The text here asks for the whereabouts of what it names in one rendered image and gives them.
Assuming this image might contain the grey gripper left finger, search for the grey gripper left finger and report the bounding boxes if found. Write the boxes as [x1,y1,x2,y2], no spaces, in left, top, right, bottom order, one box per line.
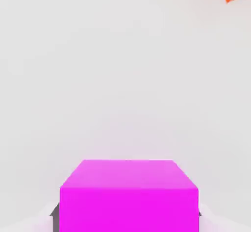
[20,202,61,232]

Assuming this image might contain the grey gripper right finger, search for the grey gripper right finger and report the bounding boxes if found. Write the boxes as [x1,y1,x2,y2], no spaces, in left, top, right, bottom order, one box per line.
[198,203,234,232]

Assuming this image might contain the small magenta cube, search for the small magenta cube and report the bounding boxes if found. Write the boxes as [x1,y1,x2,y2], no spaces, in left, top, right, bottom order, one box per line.
[59,159,200,232]

